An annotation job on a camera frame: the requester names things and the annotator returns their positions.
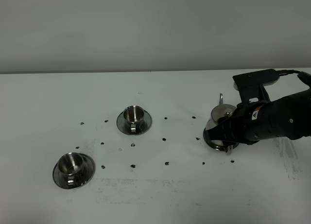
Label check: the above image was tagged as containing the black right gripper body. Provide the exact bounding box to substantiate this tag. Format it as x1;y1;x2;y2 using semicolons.
230;101;270;145

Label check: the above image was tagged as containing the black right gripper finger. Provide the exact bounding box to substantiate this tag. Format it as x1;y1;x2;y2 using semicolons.
205;117;237;146

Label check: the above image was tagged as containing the stainless steel teapot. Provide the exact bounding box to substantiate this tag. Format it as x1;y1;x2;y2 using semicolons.
203;93;240;155

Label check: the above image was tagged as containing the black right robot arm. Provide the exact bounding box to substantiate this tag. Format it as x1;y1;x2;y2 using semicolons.
204;89;311;145

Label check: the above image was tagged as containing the teapot steel saucer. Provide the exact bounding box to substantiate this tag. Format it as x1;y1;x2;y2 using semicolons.
203;128;239;154

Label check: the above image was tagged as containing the far steel saucer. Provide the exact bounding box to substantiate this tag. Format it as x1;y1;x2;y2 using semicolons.
116;111;152;136

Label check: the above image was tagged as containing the far steel teacup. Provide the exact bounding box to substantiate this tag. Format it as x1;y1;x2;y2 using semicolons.
123;105;144;133

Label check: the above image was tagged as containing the steel teacup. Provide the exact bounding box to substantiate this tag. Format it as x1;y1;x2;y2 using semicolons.
57;152;84;186
123;105;144;133

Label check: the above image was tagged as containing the near steel saucer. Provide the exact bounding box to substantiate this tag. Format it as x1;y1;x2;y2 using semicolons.
52;153;95;190

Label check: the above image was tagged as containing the near steel teacup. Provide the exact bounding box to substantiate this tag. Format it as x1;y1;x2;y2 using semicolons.
57;152;84;186

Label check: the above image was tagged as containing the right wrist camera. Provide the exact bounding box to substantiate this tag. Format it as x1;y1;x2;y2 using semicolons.
233;69;279;107

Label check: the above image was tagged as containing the black right camera cable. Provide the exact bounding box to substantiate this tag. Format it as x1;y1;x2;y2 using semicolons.
278;69;311;88

